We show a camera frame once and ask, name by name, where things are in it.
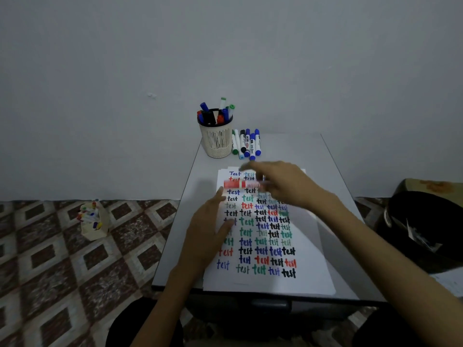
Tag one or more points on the person's left hand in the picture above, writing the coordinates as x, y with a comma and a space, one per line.
204, 238

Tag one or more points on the person's leg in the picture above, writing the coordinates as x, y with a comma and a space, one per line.
130, 328
379, 328

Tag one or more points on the yellow floral cushion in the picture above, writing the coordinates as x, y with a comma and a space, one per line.
434, 186

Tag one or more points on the beige mesh cup black rim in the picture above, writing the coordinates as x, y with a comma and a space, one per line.
216, 142

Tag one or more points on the blue capped white marker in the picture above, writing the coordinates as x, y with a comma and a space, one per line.
200, 118

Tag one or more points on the grey drawer cabinet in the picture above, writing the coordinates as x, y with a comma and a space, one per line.
314, 308

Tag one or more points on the person's left forearm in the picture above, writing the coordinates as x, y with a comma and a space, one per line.
162, 314

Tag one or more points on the black plastic bucket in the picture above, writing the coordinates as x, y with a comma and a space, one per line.
434, 213

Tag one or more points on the white paper with colored writing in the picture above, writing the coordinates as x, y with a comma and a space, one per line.
311, 271

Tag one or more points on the row of colored markers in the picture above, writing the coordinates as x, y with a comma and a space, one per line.
247, 144

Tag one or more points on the person's left leg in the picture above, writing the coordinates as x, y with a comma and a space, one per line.
130, 328

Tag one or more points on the white marker with red ends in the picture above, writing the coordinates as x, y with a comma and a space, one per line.
220, 119

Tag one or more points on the black capped script label marker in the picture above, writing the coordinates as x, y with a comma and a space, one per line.
211, 117

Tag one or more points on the white sheet with faint marks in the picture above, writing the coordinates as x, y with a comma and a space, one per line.
452, 281

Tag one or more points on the small cream box of pens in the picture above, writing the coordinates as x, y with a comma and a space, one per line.
92, 233

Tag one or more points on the slim white marker green end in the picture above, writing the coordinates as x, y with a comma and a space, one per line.
231, 107
223, 101

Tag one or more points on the person's right forearm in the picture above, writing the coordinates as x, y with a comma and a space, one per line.
398, 267

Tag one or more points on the person's right leg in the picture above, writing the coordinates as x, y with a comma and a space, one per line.
379, 328

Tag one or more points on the person's right hand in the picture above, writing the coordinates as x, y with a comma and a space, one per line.
293, 184

